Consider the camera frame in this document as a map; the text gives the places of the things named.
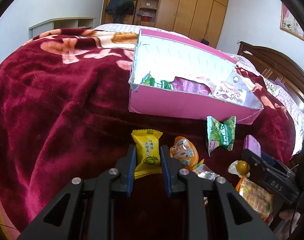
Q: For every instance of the orange rice cracker pack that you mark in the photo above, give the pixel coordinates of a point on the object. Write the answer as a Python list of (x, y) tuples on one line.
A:
[(257, 197)]

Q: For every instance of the wooden headboard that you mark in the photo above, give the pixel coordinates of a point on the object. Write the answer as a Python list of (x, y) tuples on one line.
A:
[(274, 65)]

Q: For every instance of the large green pea snack bag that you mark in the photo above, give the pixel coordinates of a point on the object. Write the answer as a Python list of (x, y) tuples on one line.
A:
[(148, 80)]

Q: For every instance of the person's right hand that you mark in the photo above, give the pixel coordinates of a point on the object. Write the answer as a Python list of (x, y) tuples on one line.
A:
[(287, 219)]

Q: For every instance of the small green pea snack packet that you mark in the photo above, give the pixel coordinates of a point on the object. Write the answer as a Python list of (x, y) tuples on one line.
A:
[(220, 133)]

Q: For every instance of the framed wedding photo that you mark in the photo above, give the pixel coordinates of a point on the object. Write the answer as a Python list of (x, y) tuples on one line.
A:
[(290, 24)]

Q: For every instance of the pink peach jelly pouch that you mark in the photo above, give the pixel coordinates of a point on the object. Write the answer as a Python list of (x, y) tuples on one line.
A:
[(183, 85)]

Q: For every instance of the black bag by wardrobe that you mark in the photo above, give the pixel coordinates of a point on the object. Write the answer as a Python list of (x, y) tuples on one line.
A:
[(204, 41)]

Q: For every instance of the burger gummy candy packet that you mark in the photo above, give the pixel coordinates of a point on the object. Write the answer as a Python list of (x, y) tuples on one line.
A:
[(202, 171)]

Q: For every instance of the dark hanging coat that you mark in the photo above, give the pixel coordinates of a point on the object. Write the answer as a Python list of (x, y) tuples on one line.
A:
[(119, 9)]

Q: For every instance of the orange jelly cup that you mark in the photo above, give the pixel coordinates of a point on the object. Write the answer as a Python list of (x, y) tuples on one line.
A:
[(184, 151)]

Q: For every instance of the pink cardboard box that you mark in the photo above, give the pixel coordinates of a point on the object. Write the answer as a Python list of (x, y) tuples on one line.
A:
[(166, 56)]

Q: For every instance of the wooden wardrobe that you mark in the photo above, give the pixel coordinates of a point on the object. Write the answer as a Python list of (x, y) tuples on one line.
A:
[(196, 19)]

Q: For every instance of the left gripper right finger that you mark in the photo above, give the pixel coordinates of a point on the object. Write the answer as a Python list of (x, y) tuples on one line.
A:
[(213, 208)]

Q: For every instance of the yellow pastry packet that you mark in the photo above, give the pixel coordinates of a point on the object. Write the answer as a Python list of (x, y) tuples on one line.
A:
[(148, 156)]

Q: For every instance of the red floral fleece blanket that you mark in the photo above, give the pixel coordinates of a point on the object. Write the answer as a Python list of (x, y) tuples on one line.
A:
[(64, 113)]

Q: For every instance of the purple snack tin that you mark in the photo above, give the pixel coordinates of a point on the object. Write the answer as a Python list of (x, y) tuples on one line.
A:
[(250, 143)]

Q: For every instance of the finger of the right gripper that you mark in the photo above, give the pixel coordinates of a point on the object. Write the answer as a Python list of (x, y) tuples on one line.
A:
[(271, 179), (277, 164)]

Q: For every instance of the white low shelf unit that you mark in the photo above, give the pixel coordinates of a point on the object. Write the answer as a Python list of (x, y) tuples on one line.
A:
[(58, 23)]

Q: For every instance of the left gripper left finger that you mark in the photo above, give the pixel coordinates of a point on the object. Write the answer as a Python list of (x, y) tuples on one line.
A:
[(82, 209)]

